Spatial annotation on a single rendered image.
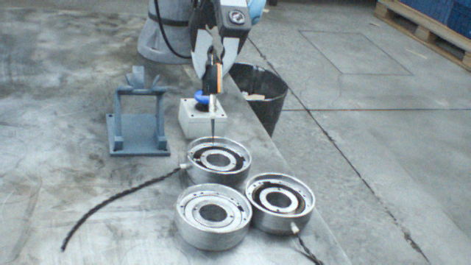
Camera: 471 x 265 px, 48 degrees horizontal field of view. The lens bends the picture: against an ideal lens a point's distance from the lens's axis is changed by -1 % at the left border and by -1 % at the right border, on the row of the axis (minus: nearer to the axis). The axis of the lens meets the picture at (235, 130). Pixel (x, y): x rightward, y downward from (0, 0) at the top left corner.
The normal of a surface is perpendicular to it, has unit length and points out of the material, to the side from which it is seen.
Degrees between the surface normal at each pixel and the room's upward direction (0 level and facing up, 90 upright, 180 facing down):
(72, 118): 0
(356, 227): 0
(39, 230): 0
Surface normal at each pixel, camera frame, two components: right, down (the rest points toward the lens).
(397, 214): 0.16, -0.85
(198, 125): 0.29, 0.53
